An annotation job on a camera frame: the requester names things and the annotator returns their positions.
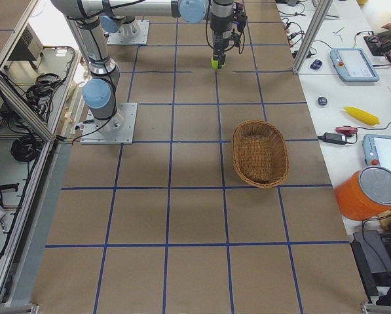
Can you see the teach pendant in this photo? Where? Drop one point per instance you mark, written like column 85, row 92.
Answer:
column 352, row 65
column 377, row 150

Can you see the black box on floor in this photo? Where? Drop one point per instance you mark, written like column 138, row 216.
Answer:
column 372, row 260

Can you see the oval wicker basket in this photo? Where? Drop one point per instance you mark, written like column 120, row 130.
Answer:
column 260, row 155

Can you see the aluminium frame post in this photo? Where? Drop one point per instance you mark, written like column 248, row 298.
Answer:
column 311, row 33

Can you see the red small device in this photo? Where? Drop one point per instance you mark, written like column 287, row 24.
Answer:
column 348, row 131

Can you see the upper teach pendant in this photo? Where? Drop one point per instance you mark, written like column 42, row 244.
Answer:
column 352, row 65

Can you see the black power adapter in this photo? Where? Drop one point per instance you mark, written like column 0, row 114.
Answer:
column 333, row 138

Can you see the yellow toy corn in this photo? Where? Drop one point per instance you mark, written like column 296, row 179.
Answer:
column 362, row 115

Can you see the aluminium side frame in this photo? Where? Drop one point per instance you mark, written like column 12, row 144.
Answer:
column 40, row 65

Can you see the lower teach pendant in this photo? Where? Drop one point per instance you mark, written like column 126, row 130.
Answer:
column 377, row 150

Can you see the orange cylinder container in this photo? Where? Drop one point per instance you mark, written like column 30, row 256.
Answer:
column 366, row 194

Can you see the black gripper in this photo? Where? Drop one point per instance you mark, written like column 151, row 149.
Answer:
column 220, row 25

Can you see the small black round device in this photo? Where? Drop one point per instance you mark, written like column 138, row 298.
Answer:
column 322, row 101

